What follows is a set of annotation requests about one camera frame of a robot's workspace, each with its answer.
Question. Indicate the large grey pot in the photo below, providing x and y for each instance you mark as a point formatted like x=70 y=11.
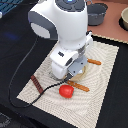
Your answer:
x=96 y=13

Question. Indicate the round wooden plate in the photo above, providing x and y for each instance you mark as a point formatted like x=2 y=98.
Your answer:
x=79 y=76

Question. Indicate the wooden handled fork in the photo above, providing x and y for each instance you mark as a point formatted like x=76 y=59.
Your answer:
x=81 y=87

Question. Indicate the brown toy sausage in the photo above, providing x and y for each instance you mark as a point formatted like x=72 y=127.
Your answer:
x=37 y=84

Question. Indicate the red toy tomato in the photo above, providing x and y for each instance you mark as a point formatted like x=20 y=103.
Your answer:
x=66 y=91

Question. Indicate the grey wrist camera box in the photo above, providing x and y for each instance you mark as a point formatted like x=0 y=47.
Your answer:
x=75 y=68

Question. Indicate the beige bowl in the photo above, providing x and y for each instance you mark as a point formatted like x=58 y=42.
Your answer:
x=124 y=16

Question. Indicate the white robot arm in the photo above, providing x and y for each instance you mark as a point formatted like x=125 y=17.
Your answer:
x=65 y=21

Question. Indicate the beige woven placemat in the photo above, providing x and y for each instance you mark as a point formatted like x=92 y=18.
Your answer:
x=83 y=108

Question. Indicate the wooden handled knife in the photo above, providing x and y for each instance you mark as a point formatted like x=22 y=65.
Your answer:
x=94 y=61

